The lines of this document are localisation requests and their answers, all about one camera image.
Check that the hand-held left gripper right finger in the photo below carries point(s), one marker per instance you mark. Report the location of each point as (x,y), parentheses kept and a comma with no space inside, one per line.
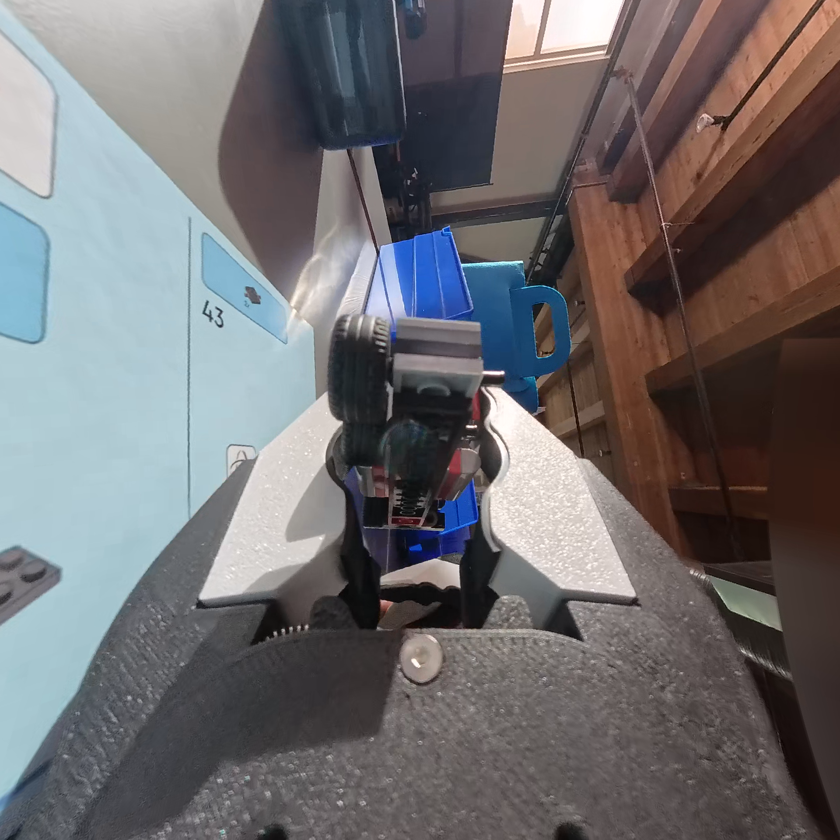
(564,525)

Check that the blue felt bag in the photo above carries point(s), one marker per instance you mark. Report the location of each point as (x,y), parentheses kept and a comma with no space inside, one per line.
(492,295)

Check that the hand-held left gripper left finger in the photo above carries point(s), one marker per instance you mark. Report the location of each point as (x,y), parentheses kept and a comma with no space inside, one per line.
(275,518)

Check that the window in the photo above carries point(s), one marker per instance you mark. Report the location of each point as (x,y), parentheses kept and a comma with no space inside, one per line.
(564,26)

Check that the dark wall screen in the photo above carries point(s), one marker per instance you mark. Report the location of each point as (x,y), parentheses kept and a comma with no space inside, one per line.
(453,124)

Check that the toy brick truck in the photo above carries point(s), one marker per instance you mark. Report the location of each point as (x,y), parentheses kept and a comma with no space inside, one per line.
(420,394)

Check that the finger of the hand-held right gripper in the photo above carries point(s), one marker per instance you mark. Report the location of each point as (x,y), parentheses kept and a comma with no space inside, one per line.
(748,604)

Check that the grey desk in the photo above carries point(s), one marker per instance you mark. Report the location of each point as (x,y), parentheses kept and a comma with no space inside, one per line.
(164,52)

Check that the light blue instruction booklet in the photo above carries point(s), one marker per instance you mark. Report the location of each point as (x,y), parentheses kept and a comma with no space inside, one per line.
(98,394)

